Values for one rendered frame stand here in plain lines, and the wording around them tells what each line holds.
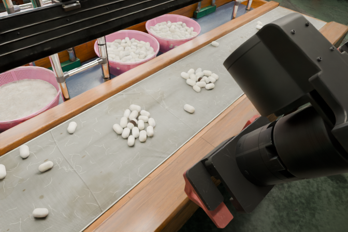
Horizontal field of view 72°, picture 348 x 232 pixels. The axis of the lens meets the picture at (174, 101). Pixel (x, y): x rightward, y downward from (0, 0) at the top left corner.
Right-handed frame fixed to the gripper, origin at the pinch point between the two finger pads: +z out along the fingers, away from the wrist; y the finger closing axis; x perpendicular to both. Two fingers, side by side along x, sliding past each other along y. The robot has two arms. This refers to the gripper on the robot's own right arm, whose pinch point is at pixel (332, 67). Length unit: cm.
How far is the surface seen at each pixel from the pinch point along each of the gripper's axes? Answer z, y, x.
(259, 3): 57, -95, -50
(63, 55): 59, 35, -60
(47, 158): 40, 58, -22
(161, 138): 33.7, 31.1, -9.8
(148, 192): 26, 45, -1
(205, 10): 63, -55, -62
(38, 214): 32, 65, -10
